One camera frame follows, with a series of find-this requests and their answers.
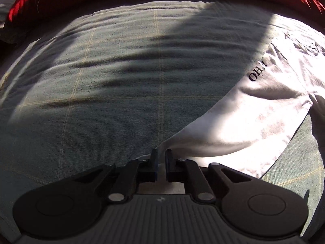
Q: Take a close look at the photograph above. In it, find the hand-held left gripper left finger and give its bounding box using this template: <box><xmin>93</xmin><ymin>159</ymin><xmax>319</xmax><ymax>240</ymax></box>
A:
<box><xmin>76</xmin><ymin>149</ymin><xmax>159</xmax><ymax>204</ymax></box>

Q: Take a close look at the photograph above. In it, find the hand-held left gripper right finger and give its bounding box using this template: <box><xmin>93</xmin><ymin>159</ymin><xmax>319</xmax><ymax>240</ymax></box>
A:
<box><xmin>165</xmin><ymin>149</ymin><xmax>244</xmax><ymax>204</ymax></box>

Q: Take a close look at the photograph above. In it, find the white printed t-shirt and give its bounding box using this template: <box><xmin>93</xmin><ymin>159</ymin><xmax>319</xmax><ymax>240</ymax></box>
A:
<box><xmin>138</xmin><ymin>15</ymin><xmax>325</xmax><ymax>194</ymax></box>

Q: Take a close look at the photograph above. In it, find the green plaid bedspread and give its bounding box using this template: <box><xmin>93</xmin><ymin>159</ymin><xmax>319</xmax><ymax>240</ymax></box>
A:
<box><xmin>0</xmin><ymin>0</ymin><xmax>325</xmax><ymax>244</ymax></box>

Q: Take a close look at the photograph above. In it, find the grey pillow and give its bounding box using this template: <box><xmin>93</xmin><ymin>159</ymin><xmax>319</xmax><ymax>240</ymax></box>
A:
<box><xmin>0</xmin><ymin>0</ymin><xmax>35</xmax><ymax>44</ymax></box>

